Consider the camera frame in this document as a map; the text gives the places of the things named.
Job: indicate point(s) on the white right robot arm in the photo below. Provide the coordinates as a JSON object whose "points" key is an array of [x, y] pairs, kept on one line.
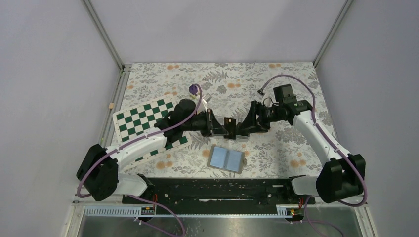
{"points": [[342, 174]]}

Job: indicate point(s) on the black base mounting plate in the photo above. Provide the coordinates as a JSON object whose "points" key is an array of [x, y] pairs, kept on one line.
{"points": [[181, 191]]}

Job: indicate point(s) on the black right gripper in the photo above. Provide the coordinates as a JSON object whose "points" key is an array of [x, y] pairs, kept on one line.
{"points": [[250, 121]]}

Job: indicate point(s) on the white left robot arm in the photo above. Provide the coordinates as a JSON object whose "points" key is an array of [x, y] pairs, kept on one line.
{"points": [[100, 173]]}

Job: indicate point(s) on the purple yellow cube stack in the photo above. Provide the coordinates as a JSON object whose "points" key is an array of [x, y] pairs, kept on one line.
{"points": [[195, 91]]}

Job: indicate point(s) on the grey slotted cable duct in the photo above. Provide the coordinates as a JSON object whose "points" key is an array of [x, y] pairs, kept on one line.
{"points": [[189, 210]]}

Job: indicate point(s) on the green white chessboard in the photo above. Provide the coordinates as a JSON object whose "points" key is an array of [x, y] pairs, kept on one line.
{"points": [[131, 122]]}

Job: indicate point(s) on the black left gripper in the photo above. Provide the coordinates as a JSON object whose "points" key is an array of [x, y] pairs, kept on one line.
{"points": [[213, 126]]}

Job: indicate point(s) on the floral table cloth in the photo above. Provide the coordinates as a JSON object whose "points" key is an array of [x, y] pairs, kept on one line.
{"points": [[280, 153]]}

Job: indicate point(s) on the clear acrylic card tray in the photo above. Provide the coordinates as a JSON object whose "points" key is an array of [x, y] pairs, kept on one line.
{"points": [[240, 137]]}

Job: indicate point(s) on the grey card holder wallet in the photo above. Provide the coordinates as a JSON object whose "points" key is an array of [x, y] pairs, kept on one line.
{"points": [[226, 159]]}

